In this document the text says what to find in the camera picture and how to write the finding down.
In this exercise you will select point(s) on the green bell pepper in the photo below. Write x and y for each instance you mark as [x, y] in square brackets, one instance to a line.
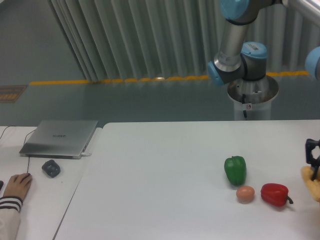
[236, 170]

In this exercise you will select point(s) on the small black plastic object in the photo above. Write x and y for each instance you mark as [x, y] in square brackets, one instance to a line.
[51, 168]

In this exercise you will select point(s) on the red bell pepper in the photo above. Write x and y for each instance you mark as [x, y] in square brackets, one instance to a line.
[275, 194]

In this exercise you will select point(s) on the brown egg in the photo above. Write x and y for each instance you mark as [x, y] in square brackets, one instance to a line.
[245, 193]

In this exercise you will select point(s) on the white striped sleeve forearm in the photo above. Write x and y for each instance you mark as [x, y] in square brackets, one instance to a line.
[10, 207]

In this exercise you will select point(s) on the silver closed laptop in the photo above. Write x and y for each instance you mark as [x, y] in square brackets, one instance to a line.
[59, 139]

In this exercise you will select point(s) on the person's hand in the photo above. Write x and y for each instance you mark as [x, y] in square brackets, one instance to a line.
[15, 188]

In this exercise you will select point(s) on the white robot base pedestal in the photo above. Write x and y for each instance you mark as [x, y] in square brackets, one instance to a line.
[252, 100]

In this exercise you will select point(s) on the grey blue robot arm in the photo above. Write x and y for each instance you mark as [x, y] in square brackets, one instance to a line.
[242, 65]

